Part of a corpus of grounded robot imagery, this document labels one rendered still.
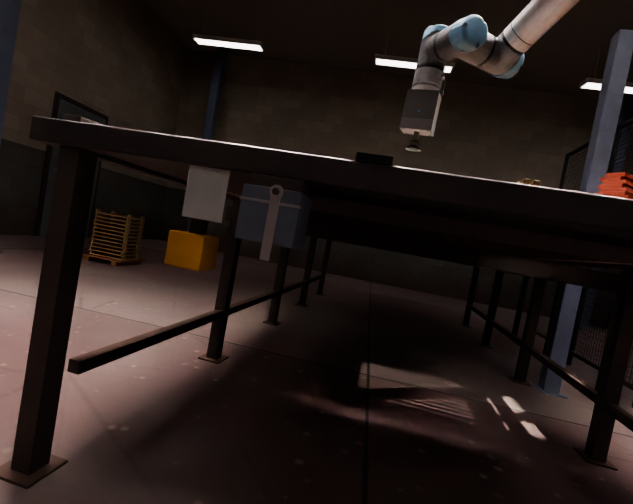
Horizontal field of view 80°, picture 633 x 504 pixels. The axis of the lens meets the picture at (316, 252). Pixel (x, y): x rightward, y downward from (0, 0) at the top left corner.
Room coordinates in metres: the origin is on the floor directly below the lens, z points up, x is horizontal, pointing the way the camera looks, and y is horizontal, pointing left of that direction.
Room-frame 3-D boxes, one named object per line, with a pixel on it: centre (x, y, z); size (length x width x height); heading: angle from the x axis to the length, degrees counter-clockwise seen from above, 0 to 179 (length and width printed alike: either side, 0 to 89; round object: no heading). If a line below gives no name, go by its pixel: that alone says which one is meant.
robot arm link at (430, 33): (1.03, -0.22, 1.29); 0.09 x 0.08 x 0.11; 21
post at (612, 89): (2.51, -1.71, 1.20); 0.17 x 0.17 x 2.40; 79
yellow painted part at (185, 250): (0.88, 0.28, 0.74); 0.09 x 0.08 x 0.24; 79
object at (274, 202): (0.84, 0.11, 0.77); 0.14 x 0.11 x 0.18; 79
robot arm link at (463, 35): (0.94, -0.27, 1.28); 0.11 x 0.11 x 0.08; 21
